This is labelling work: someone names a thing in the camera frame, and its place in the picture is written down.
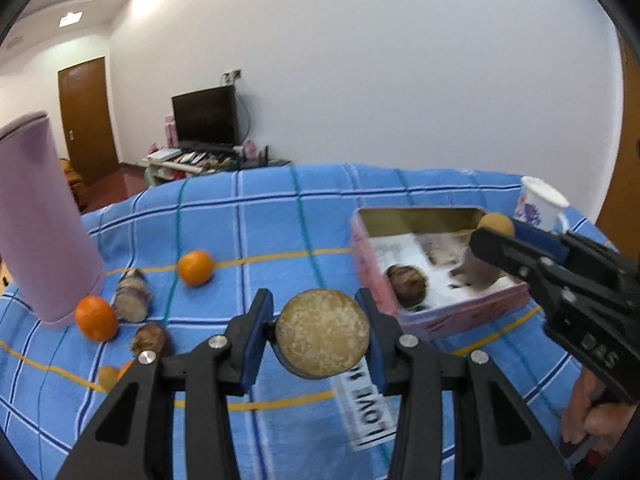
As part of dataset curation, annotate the purple cylindrical bottle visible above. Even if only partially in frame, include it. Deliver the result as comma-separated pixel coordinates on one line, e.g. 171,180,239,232
0,111,107,330

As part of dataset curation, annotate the brown taro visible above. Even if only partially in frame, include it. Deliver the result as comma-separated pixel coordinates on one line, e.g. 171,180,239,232
131,322,171,358
386,264,429,309

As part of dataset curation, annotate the white floral cup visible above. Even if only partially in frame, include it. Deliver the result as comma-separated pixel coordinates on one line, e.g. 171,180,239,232
513,176,571,233

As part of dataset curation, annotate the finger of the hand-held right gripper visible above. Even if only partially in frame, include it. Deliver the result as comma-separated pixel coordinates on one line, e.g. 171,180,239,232
469,228,567,294
514,219,622,274

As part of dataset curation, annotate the brown wooden door frame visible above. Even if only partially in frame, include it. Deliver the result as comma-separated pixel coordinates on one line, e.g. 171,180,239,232
596,35,640,261

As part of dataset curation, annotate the white television stand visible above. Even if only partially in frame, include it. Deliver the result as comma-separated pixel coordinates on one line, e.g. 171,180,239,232
141,147,292,190

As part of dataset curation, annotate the wooden chair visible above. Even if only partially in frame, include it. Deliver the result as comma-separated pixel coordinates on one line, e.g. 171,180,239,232
59,157,87,212

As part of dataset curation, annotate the person's right hand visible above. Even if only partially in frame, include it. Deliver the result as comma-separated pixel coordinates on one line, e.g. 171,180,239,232
561,374,637,458

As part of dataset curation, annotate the black television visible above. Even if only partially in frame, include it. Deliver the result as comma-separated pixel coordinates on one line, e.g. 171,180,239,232
171,85,238,148

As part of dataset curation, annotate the small yellow-brown fruit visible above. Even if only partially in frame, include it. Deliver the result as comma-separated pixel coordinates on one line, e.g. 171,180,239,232
476,212,516,238
97,365,121,392

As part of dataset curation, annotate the pink tin box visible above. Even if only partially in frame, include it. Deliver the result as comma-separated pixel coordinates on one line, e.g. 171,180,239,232
350,206,532,342

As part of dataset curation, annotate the brown wooden door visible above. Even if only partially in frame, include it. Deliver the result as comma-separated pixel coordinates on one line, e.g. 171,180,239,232
57,56,121,186

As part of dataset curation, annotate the blue plaid blanket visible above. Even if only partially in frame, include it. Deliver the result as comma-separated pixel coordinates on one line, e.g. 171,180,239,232
0,162,618,480

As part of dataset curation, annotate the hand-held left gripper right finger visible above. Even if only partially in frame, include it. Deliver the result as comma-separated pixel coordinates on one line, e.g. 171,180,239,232
355,287,573,480

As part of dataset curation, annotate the black power cable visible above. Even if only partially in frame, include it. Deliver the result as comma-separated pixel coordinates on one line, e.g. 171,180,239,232
239,91,254,143

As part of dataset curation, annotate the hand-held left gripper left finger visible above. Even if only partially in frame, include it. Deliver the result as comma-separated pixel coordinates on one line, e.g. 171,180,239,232
55,287,276,480

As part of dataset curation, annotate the cut taro piece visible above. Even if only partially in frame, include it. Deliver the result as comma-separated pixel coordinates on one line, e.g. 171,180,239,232
112,268,152,323

